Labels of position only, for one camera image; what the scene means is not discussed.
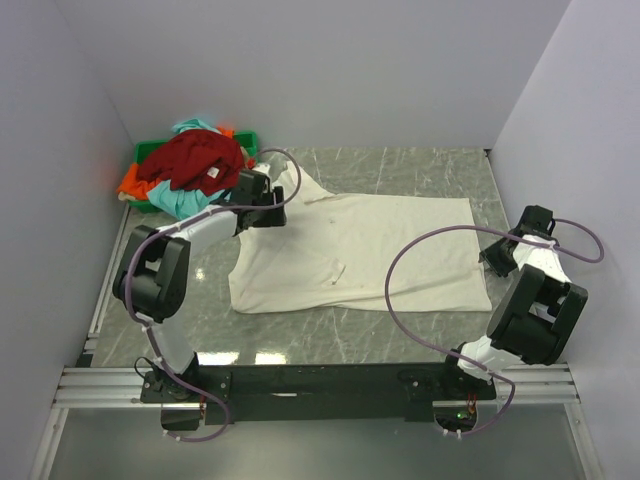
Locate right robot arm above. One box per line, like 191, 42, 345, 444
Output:
438, 206, 588, 399

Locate dark red t-shirt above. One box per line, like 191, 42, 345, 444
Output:
137, 128, 246, 197

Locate aluminium frame rail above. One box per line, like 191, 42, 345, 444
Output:
52, 364, 580, 409

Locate teal t-shirt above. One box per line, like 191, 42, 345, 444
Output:
138, 118, 244, 220

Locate cream white t-shirt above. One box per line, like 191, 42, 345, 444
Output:
228, 165, 491, 314

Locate black base crossbar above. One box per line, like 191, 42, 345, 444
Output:
140, 363, 496, 425

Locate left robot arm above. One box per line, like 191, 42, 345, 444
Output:
113, 170, 286, 402

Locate orange t-shirt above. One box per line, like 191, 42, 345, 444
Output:
116, 127, 236, 201

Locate tan t-shirt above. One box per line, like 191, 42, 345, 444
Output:
240, 146, 256, 169

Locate green plastic bin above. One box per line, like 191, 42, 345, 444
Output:
124, 130, 259, 214

